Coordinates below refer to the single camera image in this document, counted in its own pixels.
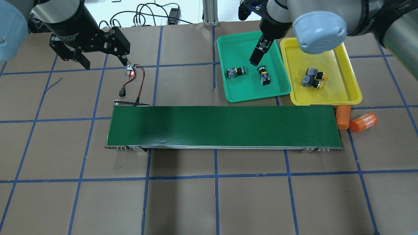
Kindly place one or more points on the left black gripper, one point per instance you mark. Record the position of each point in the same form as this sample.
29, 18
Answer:
72, 23

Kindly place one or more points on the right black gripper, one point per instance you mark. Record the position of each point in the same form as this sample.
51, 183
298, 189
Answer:
272, 28

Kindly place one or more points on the green push button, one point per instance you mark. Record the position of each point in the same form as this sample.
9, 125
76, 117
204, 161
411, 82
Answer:
234, 72
264, 75

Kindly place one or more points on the yellow push button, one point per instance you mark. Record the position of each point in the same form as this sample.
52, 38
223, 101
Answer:
318, 74
311, 81

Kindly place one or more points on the plain orange cylinder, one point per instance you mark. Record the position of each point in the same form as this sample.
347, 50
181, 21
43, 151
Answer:
343, 113

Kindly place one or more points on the orange cylinder with 4680 label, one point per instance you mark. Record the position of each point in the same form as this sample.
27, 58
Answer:
363, 122

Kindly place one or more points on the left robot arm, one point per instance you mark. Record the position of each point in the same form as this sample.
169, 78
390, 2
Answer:
16, 14

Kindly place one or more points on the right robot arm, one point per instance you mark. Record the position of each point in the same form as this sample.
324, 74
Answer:
322, 25

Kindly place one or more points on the small controller circuit board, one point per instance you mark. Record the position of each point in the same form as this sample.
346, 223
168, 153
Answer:
130, 70

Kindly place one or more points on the green plastic tray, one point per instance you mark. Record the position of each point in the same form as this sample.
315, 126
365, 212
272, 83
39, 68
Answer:
234, 51

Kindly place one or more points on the yellow plastic tray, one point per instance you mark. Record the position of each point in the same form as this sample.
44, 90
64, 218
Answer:
341, 86

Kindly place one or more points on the green conveyor belt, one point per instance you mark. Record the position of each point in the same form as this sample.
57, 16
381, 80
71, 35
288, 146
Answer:
306, 128

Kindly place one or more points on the black power adapter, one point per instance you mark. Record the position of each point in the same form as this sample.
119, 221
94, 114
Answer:
174, 16

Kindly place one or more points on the aluminium frame post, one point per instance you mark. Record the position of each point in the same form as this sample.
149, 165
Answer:
210, 13

